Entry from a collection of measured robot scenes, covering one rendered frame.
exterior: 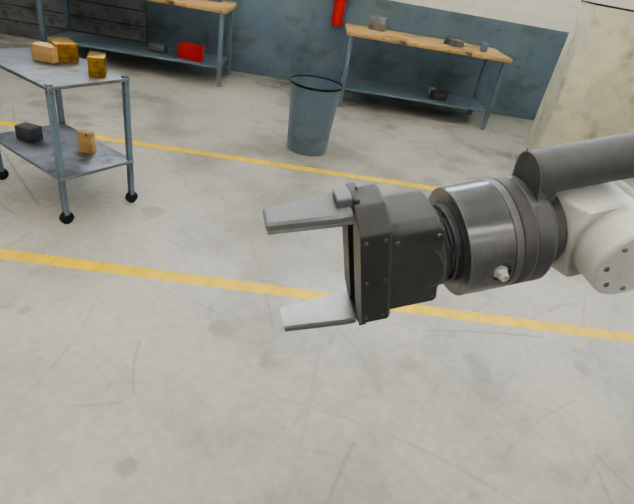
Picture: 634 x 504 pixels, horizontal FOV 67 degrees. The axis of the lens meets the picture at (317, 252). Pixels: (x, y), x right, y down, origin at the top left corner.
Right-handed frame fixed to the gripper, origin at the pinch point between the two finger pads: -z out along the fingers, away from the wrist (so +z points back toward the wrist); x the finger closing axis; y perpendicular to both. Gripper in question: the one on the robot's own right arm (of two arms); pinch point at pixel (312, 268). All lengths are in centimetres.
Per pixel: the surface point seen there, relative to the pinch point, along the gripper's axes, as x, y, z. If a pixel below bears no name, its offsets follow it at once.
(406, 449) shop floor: -168, -60, 38
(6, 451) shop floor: -132, -77, -105
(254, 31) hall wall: -179, -662, 41
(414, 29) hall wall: -191, -615, 250
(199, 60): -183, -591, -35
